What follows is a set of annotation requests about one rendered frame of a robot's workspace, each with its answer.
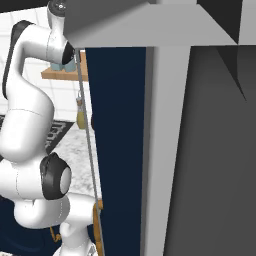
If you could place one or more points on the pale blue jar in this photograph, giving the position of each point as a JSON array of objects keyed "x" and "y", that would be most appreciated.
[
  {"x": 56, "y": 67},
  {"x": 70, "y": 66}
]

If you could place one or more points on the thin grey door edge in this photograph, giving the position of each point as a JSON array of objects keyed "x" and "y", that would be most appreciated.
[{"x": 87, "y": 140}]

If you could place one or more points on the grey open cabinet door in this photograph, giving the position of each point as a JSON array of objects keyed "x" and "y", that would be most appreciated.
[{"x": 150, "y": 26}]

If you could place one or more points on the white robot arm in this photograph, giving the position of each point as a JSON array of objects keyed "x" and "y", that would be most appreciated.
[{"x": 26, "y": 133}]

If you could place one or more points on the navy base cabinet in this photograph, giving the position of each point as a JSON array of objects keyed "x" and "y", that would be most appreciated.
[{"x": 20, "y": 240}]

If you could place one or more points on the yellow hanging utensil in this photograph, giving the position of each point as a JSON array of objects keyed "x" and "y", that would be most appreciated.
[{"x": 80, "y": 118}]

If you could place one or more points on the navy blue cabinet panel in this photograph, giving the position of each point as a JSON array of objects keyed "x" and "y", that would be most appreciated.
[{"x": 116, "y": 140}]

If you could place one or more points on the wooden wall shelf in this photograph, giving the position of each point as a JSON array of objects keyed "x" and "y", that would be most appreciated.
[{"x": 63, "y": 75}]

